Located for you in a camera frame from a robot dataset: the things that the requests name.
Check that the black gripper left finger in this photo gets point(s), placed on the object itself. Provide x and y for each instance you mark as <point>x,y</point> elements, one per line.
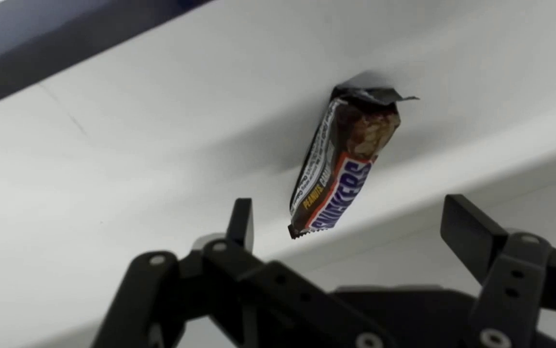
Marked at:
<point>226,302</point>

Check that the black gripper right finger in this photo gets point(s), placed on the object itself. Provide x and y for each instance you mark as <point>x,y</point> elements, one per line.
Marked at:
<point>515,282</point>

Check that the brown Snickers candy packet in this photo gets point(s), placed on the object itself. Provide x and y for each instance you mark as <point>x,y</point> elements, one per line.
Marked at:
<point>342,174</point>

